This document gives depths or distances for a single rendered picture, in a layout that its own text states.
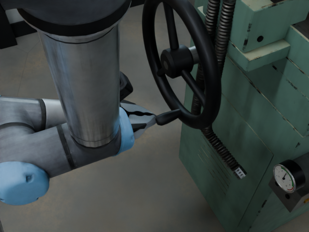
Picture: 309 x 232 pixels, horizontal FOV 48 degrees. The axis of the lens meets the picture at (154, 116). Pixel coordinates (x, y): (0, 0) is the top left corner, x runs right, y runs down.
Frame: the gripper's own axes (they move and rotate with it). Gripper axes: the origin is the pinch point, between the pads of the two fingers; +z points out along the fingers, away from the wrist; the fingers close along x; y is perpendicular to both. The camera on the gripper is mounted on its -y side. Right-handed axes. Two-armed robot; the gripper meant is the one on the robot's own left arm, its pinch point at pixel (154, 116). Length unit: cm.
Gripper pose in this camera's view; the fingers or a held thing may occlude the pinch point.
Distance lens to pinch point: 75.6
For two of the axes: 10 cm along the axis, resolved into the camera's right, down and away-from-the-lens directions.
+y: -4.3, 7.2, 5.5
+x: 3.9, 7.0, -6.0
